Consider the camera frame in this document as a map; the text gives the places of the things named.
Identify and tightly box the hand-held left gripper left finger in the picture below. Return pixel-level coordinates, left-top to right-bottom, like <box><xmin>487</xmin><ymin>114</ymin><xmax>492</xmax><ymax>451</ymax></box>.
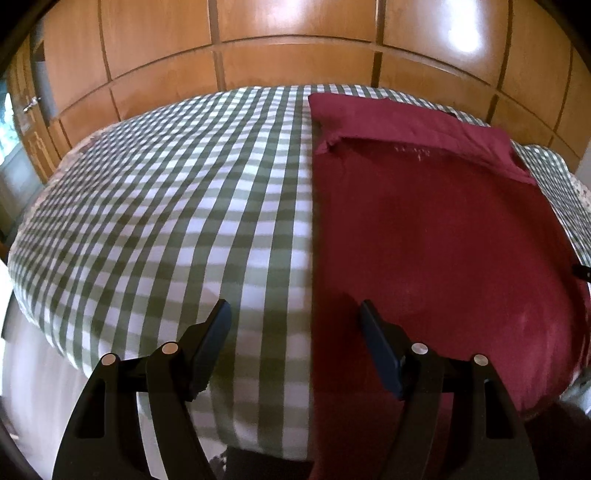
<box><xmin>52</xmin><ymin>299</ymin><xmax>232</xmax><ymax>480</ymax></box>

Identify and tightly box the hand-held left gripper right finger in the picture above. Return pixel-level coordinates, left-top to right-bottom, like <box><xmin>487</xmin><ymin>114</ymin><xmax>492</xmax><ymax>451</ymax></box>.
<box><xmin>360</xmin><ymin>300</ymin><xmax>540</xmax><ymax>480</ymax></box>

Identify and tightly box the dark red cloth garment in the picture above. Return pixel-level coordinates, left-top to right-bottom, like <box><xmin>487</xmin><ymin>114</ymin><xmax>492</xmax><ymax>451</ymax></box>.
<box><xmin>307</xmin><ymin>92</ymin><xmax>591</xmax><ymax>480</ymax></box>

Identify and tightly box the floral mattress cover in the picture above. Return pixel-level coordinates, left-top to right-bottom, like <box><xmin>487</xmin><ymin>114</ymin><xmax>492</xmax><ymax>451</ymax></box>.
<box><xmin>567</xmin><ymin>170</ymin><xmax>591</xmax><ymax>259</ymax></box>

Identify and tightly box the green checkered bed sheet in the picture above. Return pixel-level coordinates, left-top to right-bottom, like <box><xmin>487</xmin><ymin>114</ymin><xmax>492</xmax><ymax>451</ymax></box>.
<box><xmin>8</xmin><ymin>83</ymin><xmax>588</xmax><ymax>467</ymax></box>

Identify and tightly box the carved wooden door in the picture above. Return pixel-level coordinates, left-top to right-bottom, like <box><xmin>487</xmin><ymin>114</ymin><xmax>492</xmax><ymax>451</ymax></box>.
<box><xmin>9</xmin><ymin>44</ymin><xmax>63</xmax><ymax>185</ymax></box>

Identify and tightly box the wooden wardrobe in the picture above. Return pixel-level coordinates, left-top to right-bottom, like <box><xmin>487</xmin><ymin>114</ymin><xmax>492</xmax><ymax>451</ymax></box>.
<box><xmin>28</xmin><ymin>0</ymin><xmax>591</xmax><ymax>178</ymax></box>

